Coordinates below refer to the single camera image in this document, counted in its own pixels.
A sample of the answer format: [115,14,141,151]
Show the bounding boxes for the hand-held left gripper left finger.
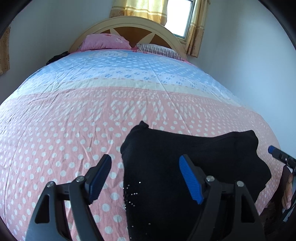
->
[25,154,113,241]

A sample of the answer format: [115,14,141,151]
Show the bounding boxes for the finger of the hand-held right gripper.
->
[268,145,296,168]

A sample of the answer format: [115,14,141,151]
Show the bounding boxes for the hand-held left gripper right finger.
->
[179,155,263,241]

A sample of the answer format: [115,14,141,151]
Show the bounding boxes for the black pants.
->
[121,120,272,241]

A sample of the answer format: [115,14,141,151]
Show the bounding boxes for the person's right hand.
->
[282,173,296,209]

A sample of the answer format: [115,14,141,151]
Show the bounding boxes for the person's dark clothing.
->
[258,166,296,241]

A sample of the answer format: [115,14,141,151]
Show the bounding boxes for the pink and blue dotted bedspread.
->
[0,47,287,241]

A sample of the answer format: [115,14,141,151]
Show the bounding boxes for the dark cloth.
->
[46,51,70,66]

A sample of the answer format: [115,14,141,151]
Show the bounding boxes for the striped pillow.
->
[136,44,186,61]

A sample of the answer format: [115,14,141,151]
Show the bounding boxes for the pink pillow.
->
[77,34,133,51]

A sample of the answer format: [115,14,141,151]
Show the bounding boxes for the yellow patterned curtain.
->
[109,0,169,26]
[184,0,210,58]

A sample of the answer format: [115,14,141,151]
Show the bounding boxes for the arched wooden headboard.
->
[68,16,188,61]

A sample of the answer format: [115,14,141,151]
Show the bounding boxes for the window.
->
[165,0,196,40]

